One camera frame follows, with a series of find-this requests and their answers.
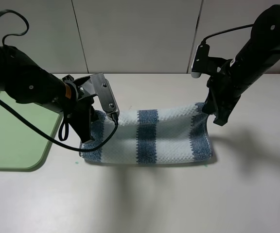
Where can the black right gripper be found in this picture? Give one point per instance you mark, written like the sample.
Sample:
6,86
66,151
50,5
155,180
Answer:
221,100

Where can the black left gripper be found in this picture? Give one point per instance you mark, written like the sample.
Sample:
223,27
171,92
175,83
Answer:
81,112

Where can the blue white striped towel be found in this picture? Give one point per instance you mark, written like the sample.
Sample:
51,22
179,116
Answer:
165,136

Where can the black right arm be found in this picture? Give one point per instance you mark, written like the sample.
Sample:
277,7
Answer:
261,51

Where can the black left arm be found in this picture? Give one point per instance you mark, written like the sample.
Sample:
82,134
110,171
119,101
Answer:
24,81

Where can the green plastic tray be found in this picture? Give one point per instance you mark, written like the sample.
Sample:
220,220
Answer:
21,149

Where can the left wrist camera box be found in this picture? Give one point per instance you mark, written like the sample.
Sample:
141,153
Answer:
104,92

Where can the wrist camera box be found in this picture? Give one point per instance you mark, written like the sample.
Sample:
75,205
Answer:
200,62
104,92

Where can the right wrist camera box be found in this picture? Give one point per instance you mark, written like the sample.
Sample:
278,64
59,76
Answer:
200,62

